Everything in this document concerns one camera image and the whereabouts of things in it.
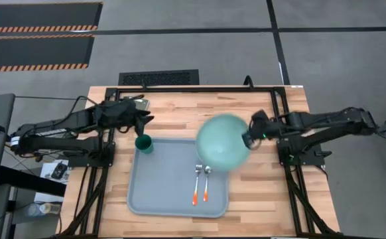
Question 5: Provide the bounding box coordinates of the white fork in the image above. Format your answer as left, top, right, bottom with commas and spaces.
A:
192, 163, 203, 206

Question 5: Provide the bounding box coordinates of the white paper sheet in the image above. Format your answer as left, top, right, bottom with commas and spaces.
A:
40, 159, 70, 183

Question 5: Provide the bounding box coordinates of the teal round plate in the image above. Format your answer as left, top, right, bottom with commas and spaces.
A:
195, 113, 253, 173

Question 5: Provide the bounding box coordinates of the black aluminium table frame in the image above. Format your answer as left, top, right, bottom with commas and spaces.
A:
55, 84, 342, 239

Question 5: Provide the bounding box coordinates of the white spoon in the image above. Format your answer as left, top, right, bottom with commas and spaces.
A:
202, 165, 213, 203

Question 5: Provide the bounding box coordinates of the clear plastic bottle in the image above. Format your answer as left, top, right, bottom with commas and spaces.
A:
25, 202, 62, 218

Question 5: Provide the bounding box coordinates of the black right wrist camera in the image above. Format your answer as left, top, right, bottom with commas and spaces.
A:
251, 109, 269, 124

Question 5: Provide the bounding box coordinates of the green plastic cup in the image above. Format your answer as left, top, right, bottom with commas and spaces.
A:
134, 133, 155, 155

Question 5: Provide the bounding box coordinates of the black floor vent grille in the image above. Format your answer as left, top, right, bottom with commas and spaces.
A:
118, 68, 200, 86

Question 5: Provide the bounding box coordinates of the black handheld controller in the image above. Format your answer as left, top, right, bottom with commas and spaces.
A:
51, 161, 68, 181

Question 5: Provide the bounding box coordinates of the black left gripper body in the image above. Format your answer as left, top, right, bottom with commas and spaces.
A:
93, 99, 147, 131

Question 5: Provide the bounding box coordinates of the grey plastic tray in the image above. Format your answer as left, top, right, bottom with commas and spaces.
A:
126, 137, 231, 219

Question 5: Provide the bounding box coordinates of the black hazard-striped floor mat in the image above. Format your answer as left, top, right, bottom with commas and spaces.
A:
0, 1, 103, 34
0, 34, 96, 73

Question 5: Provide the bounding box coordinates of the grey rectangular card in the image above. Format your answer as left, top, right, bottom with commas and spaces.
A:
131, 98, 151, 112

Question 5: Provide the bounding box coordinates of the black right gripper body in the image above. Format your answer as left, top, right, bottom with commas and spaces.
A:
248, 116, 283, 139

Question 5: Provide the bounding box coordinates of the black floor beam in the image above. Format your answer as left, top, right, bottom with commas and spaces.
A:
0, 165, 68, 197

